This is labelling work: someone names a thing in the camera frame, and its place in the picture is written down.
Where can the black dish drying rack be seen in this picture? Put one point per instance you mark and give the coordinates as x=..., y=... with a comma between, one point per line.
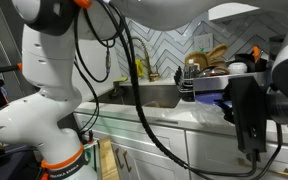
x=209, y=80

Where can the wooden cutting board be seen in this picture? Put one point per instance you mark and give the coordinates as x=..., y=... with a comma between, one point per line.
x=109, y=170

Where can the white bowl in rack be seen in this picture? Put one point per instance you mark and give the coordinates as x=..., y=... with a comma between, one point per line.
x=237, y=68

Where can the blue lunchbox lid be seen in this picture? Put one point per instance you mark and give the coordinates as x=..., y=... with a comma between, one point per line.
x=212, y=99

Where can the white upper cabinet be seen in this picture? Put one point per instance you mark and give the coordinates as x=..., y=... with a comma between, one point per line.
x=228, y=11

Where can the white lower cabinets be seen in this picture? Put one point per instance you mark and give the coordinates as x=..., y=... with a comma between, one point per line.
x=139, y=159

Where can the stainless steel sink basin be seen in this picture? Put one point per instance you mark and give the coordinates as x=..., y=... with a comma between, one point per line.
x=159, y=96

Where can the clear plastic lunchbox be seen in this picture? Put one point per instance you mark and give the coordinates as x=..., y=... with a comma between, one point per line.
x=206, y=115

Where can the gold spring kitchen faucet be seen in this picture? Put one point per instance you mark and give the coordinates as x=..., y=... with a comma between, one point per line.
x=152, y=76

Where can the gold cabinet handle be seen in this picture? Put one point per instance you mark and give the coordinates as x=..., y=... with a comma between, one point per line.
x=283, y=173

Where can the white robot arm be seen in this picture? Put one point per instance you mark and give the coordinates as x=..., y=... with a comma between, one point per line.
x=47, y=62

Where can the white wall outlet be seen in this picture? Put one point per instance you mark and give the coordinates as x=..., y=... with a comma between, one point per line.
x=204, y=42

